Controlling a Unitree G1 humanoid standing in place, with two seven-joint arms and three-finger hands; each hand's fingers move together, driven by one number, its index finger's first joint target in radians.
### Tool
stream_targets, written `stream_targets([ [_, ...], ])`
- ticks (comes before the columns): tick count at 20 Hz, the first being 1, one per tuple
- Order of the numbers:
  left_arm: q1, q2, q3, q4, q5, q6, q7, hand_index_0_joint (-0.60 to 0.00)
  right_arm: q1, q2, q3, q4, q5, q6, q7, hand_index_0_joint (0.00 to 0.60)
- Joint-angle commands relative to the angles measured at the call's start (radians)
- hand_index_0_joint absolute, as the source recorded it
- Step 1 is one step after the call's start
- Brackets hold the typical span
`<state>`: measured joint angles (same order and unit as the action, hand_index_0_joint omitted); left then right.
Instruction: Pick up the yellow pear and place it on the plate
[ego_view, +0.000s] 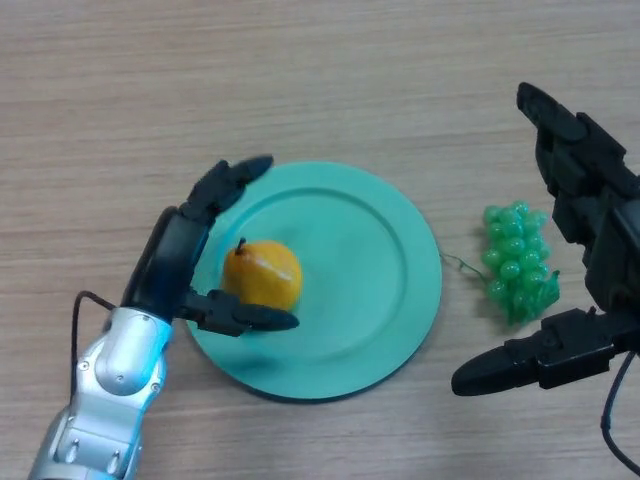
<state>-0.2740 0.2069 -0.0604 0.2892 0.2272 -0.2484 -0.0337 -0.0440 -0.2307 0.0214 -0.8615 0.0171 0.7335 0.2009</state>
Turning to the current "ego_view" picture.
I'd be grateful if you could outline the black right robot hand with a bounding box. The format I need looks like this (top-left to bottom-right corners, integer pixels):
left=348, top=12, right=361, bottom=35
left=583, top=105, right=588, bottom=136
left=450, top=81, right=640, bottom=397

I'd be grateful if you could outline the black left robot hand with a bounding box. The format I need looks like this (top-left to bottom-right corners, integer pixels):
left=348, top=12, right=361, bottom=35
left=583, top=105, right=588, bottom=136
left=119, top=153, right=301, bottom=339

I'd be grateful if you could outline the yellow pear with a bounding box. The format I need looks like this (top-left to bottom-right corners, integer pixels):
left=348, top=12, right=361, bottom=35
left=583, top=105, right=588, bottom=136
left=222, top=237, right=304, bottom=309

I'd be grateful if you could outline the teal round plate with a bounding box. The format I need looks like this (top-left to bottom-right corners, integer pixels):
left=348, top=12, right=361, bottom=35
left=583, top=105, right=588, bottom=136
left=185, top=160, right=444, bottom=401

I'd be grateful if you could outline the green grape bunch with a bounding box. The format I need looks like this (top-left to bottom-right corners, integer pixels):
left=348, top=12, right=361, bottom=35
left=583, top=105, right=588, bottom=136
left=439, top=200, right=561, bottom=326

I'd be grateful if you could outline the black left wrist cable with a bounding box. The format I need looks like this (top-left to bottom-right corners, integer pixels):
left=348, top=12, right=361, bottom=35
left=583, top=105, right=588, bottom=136
left=69, top=290, right=116, bottom=391

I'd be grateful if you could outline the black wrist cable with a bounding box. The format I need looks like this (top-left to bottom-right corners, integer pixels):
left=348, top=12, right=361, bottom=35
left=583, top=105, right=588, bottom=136
left=69, top=290, right=116, bottom=391
left=599, top=352, right=640, bottom=480

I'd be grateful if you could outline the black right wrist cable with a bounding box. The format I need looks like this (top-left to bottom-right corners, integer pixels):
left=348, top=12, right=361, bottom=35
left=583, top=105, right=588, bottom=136
left=599, top=352, right=640, bottom=480

